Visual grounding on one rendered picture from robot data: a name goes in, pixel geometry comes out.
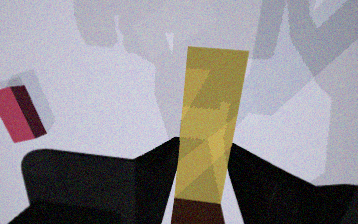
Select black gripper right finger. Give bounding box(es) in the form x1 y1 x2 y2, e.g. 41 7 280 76
227 143 358 224

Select red rectangular block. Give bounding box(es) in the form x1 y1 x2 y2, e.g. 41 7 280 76
0 85 47 143

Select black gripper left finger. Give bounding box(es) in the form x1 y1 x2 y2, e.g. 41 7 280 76
21 137 180 224

